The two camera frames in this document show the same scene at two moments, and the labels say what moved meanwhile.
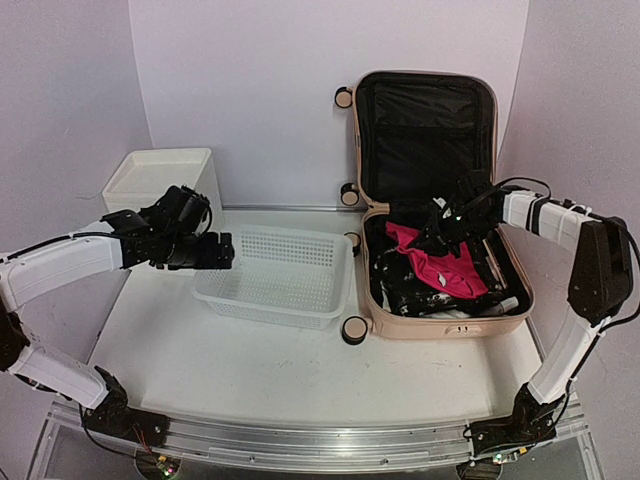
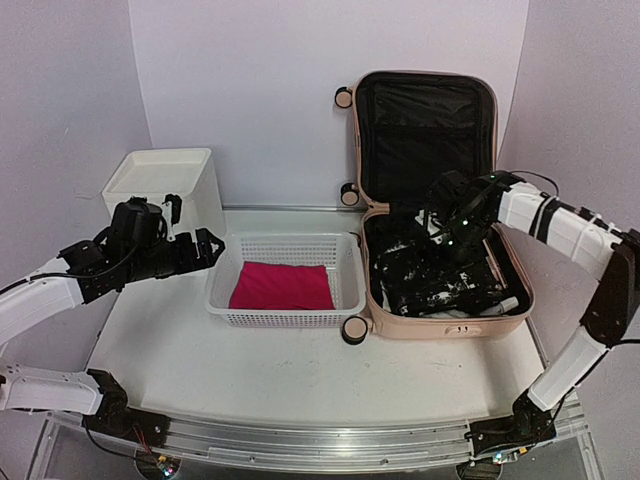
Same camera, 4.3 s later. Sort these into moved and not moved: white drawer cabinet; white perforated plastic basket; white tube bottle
Moved: white perforated plastic basket
Not moved: white tube bottle; white drawer cabinet
